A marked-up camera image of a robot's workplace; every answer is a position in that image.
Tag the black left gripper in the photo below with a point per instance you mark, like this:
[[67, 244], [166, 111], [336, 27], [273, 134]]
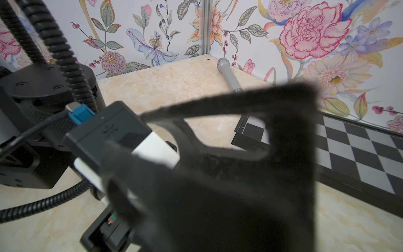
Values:
[[108, 233]]

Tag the black microphone clip holder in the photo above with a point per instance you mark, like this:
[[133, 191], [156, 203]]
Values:
[[223, 200]]

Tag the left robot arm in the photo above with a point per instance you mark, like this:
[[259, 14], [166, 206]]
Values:
[[33, 99]]

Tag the silver handheld microphone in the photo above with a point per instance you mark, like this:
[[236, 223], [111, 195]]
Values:
[[224, 68]]

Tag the black white chessboard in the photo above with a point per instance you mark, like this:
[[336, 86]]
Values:
[[361, 161]]

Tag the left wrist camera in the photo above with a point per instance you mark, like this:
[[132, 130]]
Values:
[[118, 123]]

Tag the left aluminium corner post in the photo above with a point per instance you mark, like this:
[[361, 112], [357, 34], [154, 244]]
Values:
[[206, 23]]

